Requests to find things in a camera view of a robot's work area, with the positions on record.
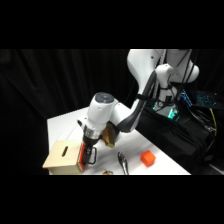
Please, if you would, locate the light wooden slotted box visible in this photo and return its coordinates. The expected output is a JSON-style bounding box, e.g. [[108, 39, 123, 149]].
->
[[41, 139, 84, 175]]

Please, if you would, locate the black curtain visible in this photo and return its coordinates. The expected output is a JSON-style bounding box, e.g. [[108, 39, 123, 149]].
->
[[0, 49, 224, 176]]

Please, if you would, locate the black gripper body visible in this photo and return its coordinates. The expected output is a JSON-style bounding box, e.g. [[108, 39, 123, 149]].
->
[[82, 133, 100, 150]]

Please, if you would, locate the blue lit keyboard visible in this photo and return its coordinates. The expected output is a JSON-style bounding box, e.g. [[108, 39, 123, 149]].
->
[[195, 91, 220, 108]]

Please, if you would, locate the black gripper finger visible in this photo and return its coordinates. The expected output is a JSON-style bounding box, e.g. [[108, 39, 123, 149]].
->
[[87, 147, 96, 165], [82, 145, 90, 166]]

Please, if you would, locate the black draped robot stand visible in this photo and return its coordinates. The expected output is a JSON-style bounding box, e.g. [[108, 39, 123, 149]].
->
[[133, 99, 216, 175]]

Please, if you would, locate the small brown object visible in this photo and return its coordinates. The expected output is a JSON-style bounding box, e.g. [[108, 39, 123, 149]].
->
[[101, 168, 115, 176]]

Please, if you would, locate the yellow cable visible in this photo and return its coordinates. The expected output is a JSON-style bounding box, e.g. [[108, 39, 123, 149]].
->
[[209, 109, 218, 138]]

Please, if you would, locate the orange cube block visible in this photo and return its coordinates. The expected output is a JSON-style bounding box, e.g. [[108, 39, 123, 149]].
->
[[140, 149, 157, 168]]

